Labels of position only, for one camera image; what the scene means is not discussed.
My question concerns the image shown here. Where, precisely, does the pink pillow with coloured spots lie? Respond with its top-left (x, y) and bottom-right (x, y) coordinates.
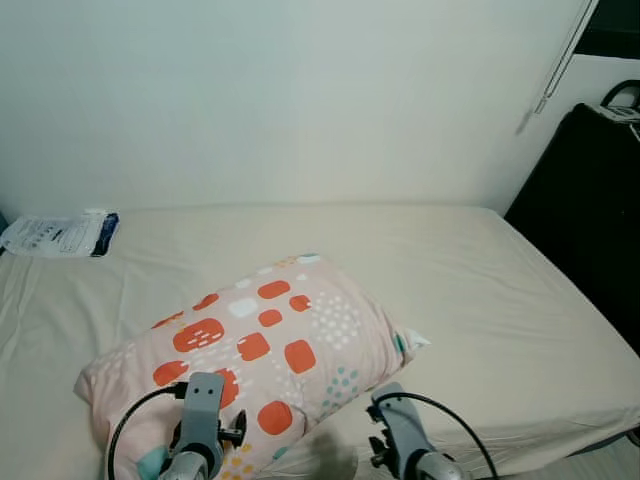
top-left (75, 253), bottom-right (433, 480)

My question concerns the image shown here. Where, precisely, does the bed with beige sheet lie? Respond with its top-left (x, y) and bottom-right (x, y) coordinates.
top-left (0, 205), bottom-right (640, 480)

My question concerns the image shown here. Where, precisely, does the white plastic packet blue edge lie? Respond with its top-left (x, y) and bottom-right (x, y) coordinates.
top-left (0, 210), bottom-right (121, 259)

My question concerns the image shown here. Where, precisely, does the dark window opening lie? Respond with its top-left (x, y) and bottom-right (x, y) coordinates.
top-left (575, 0), bottom-right (640, 59)

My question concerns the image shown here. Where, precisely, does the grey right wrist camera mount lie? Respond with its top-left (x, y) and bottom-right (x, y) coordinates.
top-left (372, 382), bottom-right (433, 471)

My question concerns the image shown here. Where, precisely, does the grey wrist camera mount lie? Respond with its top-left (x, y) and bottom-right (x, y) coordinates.
top-left (180, 372), bottom-right (227, 451)
top-left (372, 382), bottom-right (433, 471)

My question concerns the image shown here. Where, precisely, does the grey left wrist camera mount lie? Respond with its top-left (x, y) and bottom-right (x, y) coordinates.
top-left (180, 372), bottom-right (227, 451)

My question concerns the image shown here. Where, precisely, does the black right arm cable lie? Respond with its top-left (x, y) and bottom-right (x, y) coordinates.
top-left (375, 390), bottom-right (499, 480)

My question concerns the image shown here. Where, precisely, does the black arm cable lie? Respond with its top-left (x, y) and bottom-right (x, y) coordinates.
top-left (107, 383), bottom-right (189, 480)
top-left (375, 390), bottom-right (499, 480)

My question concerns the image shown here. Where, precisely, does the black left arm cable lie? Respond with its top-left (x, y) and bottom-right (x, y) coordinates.
top-left (107, 383), bottom-right (189, 480)

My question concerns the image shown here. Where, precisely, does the white bag with black handle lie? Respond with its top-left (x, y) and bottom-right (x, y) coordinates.
top-left (598, 80), bottom-right (640, 126)

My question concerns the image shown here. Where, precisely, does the white hanging wall rod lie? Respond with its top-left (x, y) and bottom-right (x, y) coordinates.
top-left (535, 0), bottom-right (601, 113)

